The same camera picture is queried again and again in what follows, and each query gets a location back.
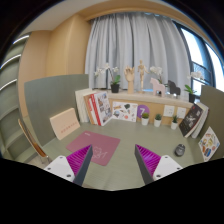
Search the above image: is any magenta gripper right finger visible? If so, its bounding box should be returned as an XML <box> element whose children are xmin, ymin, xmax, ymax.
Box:
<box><xmin>135</xmin><ymin>144</ymin><xmax>182</xmax><ymax>184</ymax></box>

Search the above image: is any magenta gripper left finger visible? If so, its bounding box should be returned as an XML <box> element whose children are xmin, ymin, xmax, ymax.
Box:
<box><xmin>45</xmin><ymin>145</ymin><xmax>93</xmax><ymax>186</ymax></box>

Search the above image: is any dark grey computer mouse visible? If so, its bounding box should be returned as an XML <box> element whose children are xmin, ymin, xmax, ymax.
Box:
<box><xmin>174</xmin><ymin>144</ymin><xmax>185</xmax><ymax>157</ymax></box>

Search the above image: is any wooden chair back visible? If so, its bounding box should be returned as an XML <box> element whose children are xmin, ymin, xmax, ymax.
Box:
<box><xmin>18</xmin><ymin>119</ymin><xmax>50</xmax><ymax>163</ymax></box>

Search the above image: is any small potted plant right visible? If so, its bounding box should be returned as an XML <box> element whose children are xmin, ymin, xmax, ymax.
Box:
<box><xmin>171</xmin><ymin>115</ymin><xmax>178</xmax><ymax>130</ymax></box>

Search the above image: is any small potted plant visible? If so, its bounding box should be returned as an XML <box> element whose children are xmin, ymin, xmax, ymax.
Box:
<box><xmin>154</xmin><ymin>113</ymin><xmax>162</xmax><ymax>127</ymax></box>
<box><xmin>171</xmin><ymin>115</ymin><xmax>178</xmax><ymax>130</ymax></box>
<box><xmin>141</xmin><ymin>113</ymin><xmax>149</xmax><ymax>126</ymax></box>

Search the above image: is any small potted plant middle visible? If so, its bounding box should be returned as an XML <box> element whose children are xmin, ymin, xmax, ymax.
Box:
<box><xmin>154</xmin><ymin>113</ymin><xmax>162</xmax><ymax>127</ymax></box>

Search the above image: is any small potted plant left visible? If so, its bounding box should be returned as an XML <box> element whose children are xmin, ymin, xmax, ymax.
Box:
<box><xmin>141</xmin><ymin>113</ymin><xmax>149</xmax><ymax>126</ymax></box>

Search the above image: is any purple round number sign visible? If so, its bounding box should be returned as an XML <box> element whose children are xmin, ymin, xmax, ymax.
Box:
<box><xmin>137</xmin><ymin>104</ymin><xmax>149</xmax><ymax>118</ymax></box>

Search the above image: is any colourful sticker card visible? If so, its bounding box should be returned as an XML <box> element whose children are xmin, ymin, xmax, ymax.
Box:
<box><xmin>198</xmin><ymin>127</ymin><xmax>220</xmax><ymax>162</ymax></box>

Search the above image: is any dark leaning book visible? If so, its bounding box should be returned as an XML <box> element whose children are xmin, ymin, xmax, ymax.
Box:
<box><xmin>179</xmin><ymin>104</ymin><xmax>203</xmax><ymax>138</ymax></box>

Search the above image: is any illustrated picture card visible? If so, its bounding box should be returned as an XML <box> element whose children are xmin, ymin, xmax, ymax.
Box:
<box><xmin>112</xmin><ymin>101</ymin><xmax>138</xmax><ymax>122</ymax></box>

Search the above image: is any red white standing book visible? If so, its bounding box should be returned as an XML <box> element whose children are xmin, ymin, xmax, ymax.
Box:
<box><xmin>91</xmin><ymin>92</ymin><xmax>112</xmax><ymax>126</ymax></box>

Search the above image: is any green partition panel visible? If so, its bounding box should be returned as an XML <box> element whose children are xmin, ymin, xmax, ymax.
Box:
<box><xmin>24</xmin><ymin>74</ymin><xmax>89</xmax><ymax>146</ymax></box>

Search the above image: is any dark wooden horse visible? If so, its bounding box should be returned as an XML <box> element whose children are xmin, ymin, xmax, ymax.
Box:
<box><xmin>168</xmin><ymin>81</ymin><xmax>181</xmax><ymax>95</ymax></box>

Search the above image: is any pink wooden horse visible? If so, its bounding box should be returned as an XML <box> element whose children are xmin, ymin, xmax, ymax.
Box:
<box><xmin>150</xmin><ymin>78</ymin><xmax>165</xmax><ymax>97</ymax></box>

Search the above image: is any white orchid right pot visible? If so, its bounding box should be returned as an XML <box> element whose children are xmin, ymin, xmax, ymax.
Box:
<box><xmin>183</xmin><ymin>70</ymin><xmax>205</xmax><ymax>104</ymax></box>

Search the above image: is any white orchid black pot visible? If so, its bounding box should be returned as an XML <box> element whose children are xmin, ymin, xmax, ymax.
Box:
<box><xmin>94</xmin><ymin>63</ymin><xmax>121</xmax><ymax>93</ymax></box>

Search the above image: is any white orchid behind horse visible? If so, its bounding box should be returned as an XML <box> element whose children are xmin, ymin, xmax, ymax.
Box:
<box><xmin>150</xmin><ymin>66</ymin><xmax>162</xmax><ymax>84</ymax></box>

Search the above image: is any wooden hand model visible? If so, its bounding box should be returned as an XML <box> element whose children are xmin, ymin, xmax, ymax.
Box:
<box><xmin>124</xmin><ymin>66</ymin><xmax>135</xmax><ymax>94</ymax></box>

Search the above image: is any wooden mannequin figure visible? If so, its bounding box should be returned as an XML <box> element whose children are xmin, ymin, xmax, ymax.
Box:
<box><xmin>138</xmin><ymin>61</ymin><xmax>148</xmax><ymax>87</ymax></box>

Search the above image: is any grey curtain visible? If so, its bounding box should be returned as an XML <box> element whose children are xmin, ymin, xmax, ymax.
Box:
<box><xmin>85</xmin><ymin>12</ymin><xmax>190</xmax><ymax>89</ymax></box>

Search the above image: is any green wall shelf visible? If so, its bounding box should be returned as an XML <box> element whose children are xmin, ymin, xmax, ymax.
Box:
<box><xmin>0</xmin><ymin>34</ymin><xmax>35</xmax><ymax>162</ymax></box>

